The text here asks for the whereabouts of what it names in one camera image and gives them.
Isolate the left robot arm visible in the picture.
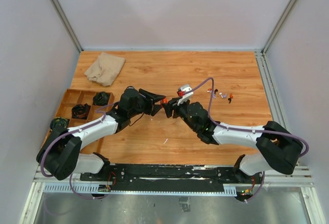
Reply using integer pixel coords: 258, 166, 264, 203
36, 86, 165, 181

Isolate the beige folded cloth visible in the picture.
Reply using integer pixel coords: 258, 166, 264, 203
84, 52, 125, 86

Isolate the black coiled strap upper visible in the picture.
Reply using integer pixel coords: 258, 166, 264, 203
93, 91, 112, 106

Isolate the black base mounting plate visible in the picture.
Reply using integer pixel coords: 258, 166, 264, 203
80, 164, 262, 193

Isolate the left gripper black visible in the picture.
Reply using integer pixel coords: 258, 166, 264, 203
129, 89, 166, 118

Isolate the wooden compartment tray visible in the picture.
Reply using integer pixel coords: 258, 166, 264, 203
41, 88, 115, 153

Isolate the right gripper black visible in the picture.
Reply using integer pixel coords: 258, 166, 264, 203
162, 96, 198, 132

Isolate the black yellow coiled strap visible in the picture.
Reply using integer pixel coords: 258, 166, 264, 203
50, 117, 69, 132

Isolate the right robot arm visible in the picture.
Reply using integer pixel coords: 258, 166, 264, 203
161, 98, 303, 183

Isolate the black coiled strap middle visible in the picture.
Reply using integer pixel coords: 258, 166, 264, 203
71, 103, 90, 120

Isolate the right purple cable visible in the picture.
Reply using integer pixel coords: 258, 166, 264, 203
189, 77, 309, 201

